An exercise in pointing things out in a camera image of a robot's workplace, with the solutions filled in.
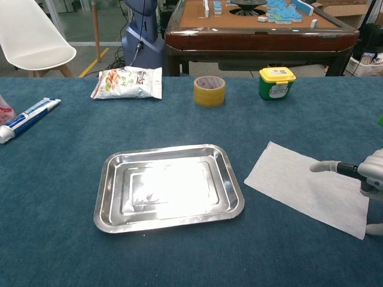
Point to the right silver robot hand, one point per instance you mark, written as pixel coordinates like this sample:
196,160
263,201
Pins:
371,167

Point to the white cloth sheet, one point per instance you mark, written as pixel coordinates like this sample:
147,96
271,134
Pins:
287,179

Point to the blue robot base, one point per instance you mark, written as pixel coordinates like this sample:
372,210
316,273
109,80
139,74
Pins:
140,45

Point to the rectangular steel tray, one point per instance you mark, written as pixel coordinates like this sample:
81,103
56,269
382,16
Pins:
167,185

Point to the green building block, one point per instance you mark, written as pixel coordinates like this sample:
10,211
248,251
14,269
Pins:
381,119

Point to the white storage box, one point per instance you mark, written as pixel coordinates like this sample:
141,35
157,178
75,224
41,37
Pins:
365,68

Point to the green container yellow lid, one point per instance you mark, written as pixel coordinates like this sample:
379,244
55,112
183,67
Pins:
276,74

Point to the single blue-backed mahjong tile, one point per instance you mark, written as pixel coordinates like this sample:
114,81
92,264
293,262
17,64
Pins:
314,23

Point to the cardboard box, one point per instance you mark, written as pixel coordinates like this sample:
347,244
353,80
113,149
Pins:
344,10

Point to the brown mahjong table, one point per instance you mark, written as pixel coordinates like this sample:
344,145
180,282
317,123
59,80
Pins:
257,39

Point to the long mahjong tile row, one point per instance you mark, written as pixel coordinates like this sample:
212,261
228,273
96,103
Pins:
305,7

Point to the yellow tape roll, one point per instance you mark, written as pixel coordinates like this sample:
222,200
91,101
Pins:
209,98

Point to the blue mahjong tile pile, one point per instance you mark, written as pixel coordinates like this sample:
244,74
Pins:
282,13

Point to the flat white mahjong tile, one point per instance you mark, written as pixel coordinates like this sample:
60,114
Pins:
263,19

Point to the black mahjong table dome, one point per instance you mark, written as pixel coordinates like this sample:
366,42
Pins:
248,3

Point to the stacked mahjong tiles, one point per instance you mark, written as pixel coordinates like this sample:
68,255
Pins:
218,8

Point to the standing white mahjong tile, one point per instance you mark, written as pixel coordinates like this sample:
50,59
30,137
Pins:
206,7

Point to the white snack bag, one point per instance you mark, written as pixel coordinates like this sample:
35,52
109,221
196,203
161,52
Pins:
125,83

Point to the blue white toothpaste tube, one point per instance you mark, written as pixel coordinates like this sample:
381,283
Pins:
27,119

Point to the white chair wooden legs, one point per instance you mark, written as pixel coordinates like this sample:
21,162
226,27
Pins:
30,36

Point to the wooden post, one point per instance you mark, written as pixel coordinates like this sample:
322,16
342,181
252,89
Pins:
96,30

